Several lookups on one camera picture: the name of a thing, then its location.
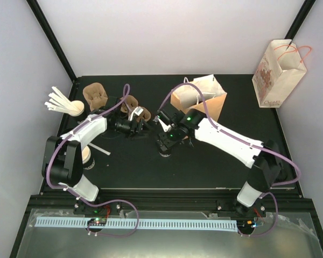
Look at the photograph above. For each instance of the right black corner post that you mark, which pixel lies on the right black corner post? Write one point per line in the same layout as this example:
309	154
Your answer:
299	19

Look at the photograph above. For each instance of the light blue cable duct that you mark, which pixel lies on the light blue cable duct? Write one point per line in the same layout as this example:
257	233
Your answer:
140	224

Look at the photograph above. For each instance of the white printed paper bag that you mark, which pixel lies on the white printed paper bag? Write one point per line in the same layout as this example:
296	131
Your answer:
279	72

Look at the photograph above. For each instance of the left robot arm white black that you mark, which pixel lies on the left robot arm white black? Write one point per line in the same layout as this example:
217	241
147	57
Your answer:
63	162

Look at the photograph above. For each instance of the left black corner post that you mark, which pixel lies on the left black corner post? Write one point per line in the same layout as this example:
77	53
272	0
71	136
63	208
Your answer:
45	26

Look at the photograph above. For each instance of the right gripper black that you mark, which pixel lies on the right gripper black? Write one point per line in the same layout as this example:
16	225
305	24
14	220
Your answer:
164	142

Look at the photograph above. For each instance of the brown paper bag white handles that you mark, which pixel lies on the brown paper bag white handles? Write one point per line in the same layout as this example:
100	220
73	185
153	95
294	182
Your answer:
186	97

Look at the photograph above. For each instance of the black corner post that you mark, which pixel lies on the black corner post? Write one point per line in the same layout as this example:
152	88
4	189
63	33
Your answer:
45	26
299	19

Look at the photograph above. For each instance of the small green circuit board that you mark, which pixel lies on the small green circuit board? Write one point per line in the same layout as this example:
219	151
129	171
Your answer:
97	222

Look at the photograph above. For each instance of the stacked brown pulp cup carriers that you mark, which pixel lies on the stacked brown pulp cup carriers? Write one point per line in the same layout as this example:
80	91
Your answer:
95	95

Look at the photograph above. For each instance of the white wrapped straw on table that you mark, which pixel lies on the white wrapped straw on table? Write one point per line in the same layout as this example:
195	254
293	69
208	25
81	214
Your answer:
99	149

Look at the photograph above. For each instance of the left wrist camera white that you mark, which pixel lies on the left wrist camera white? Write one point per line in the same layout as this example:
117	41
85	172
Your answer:
136	112

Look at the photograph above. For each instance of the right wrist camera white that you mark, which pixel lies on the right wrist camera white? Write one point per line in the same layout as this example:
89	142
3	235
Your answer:
157	120

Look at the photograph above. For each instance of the black aluminium frame rail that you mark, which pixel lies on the black aluminium frame rail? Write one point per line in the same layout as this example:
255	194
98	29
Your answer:
169	200

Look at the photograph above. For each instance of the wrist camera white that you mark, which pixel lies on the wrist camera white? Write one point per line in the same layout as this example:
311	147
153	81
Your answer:
136	112
157	120

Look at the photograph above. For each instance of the bundle of white wrapped straws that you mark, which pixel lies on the bundle of white wrapped straws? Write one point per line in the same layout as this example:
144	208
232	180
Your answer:
59	102

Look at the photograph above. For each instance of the paper cup holding stirrers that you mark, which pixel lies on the paper cup holding stirrers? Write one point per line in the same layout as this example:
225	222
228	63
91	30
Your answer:
77	108

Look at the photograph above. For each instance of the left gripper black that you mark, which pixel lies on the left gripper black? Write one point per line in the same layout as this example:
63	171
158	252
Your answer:
135	129

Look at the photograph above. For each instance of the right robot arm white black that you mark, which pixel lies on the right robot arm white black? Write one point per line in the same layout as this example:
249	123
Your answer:
261	158

